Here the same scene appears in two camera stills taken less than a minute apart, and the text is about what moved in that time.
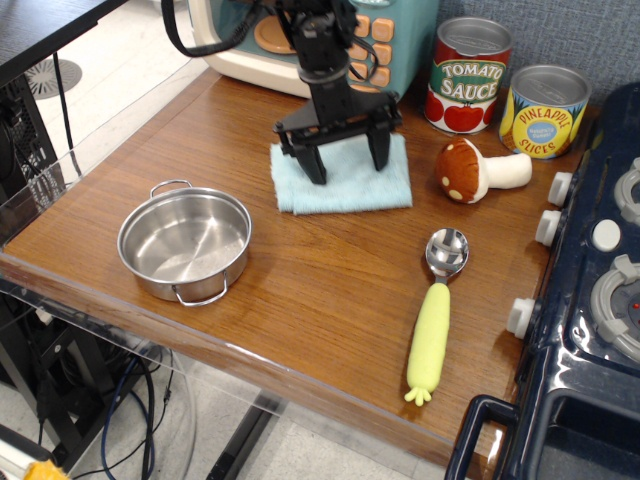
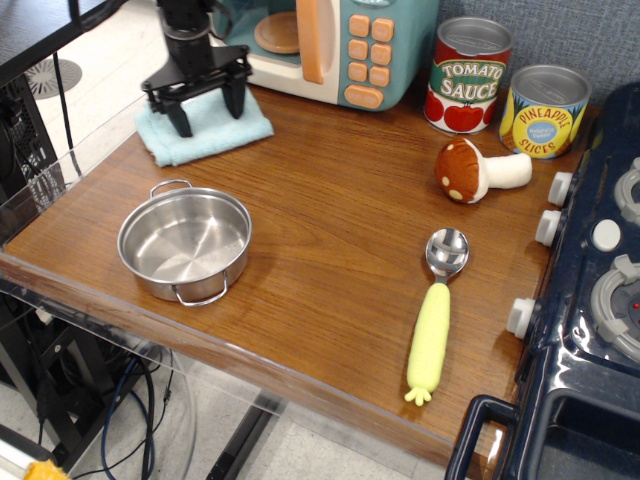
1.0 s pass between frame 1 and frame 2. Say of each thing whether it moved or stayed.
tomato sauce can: stayed
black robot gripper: moved
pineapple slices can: stayed
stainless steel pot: stayed
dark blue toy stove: stayed
